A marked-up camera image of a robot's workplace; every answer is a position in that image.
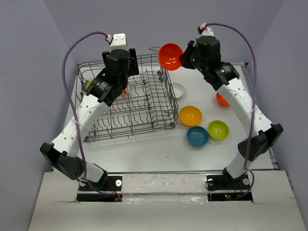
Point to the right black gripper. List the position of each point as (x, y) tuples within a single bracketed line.
[(186, 57)]

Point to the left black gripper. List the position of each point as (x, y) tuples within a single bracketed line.
[(134, 69)]

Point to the orange-red bowl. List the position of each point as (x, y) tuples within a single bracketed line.
[(168, 56), (221, 101)]

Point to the lime green bowl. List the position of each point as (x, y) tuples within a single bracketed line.
[(88, 84), (218, 130)]

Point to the round white bowl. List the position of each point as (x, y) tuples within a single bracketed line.
[(130, 89)]

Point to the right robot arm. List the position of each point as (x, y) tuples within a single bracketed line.
[(261, 132)]

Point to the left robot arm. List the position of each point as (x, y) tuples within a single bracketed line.
[(102, 91)]

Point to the square white bowl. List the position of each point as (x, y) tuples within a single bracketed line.
[(179, 90)]

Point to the blue bowl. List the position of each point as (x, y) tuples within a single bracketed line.
[(197, 136)]

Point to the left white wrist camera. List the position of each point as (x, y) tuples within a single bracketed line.
[(118, 42)]

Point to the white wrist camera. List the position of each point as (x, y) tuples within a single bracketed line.
[(118, 42), (204, 30)]

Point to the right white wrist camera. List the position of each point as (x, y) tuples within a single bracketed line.
[(204, 30)]

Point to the grey wire dish rack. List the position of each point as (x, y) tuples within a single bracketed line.
[(152, 107)]

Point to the metal rail at front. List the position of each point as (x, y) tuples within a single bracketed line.
[(170, 172)]

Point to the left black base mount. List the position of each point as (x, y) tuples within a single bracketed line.
[(110, 192)]

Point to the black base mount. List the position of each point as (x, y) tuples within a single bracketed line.
[(220, 191), (110, 192)]

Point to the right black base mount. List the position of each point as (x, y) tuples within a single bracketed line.
[(220, 191)]

